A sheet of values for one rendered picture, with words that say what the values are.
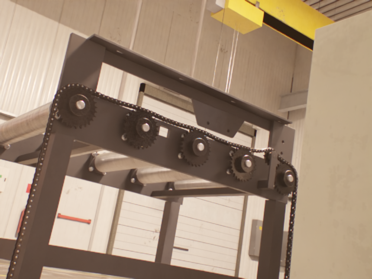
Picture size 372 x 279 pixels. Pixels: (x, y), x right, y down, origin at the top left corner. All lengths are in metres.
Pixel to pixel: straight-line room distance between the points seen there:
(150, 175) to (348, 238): 2.68
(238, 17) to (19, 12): 4.95
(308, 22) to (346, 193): 11.77
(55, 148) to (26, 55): 10.00
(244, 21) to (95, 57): 8.62
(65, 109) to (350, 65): 1.64
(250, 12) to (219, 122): 8.28
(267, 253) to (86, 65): 1.27
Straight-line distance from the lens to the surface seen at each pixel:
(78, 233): 11.79
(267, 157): 2.50
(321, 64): 0.35
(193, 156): 2.19
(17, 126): 2.39
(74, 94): 1.94
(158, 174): 2.88
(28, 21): 12.13
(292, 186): 2.62
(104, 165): 2.86
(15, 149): 2.87
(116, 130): 2.05
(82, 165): 3.00
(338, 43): 0.35
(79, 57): 2.04
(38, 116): 2.15
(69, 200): 11.68
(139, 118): 2.06
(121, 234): 12.29
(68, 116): 1.91
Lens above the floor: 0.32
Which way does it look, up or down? 15 degrees up
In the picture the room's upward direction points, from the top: 10 degrees clockwise
